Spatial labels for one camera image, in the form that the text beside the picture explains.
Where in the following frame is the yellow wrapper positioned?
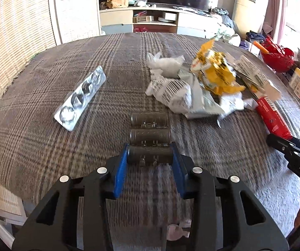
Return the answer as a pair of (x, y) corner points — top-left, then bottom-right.
(191, 39), (246, 96)

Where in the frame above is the white barcode plastic bag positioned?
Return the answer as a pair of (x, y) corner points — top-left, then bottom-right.
(145, 74), (192, 114)

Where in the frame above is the woven folding screen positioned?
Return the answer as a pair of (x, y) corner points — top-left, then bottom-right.
(0, 0), (101, 241)

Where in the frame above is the orange stick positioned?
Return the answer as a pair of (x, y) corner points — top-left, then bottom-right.
(253, 41), (267, 54)

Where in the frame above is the clear plastic bag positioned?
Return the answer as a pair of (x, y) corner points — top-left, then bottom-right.
(146, 52), (185, 78)

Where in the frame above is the pile of clothes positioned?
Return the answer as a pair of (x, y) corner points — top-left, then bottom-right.
(210, 6), (241, 45)

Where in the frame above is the pink curtain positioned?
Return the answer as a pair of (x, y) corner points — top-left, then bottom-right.
(269, 0), (288, 41)

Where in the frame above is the grey striped table cloth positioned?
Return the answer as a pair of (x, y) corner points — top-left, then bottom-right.
(0, 33), (300, 215)

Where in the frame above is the white bottle with yellow cap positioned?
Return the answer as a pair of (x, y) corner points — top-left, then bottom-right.
(288, 67), (300, 99)

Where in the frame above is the red bowl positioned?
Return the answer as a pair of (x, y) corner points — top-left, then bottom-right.
(260, 38), (295, 73)

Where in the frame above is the beige standing air conditioner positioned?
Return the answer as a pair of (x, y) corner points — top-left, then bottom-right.
(232, 0), (271, 36)

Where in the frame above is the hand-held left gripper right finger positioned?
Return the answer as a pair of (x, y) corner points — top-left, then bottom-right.
(170, 142), (290, 251)

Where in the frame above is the red box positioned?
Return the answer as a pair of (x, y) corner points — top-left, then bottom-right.
(256, 96), (293, 140)

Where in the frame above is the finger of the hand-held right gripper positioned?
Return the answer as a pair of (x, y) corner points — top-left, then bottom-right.
(266, 134), (300, 163)

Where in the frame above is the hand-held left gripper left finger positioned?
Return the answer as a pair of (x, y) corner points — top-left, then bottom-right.
(12, 143), (129, 251)

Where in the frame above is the white crumpled tissue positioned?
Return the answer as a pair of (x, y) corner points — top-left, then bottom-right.
(167, 220), (192, 241)

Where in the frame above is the white paper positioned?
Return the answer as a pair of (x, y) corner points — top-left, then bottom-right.
(216, 94), (258, 128)

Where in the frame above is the wooden television cabinet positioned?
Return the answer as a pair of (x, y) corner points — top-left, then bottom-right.
(99, 4), (218, 38)

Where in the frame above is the white cardboard box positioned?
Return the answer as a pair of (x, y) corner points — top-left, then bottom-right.
(235, 55), (282, 100)

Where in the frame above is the silver blister pack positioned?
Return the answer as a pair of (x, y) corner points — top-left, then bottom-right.
(54, 66), (107, 132)

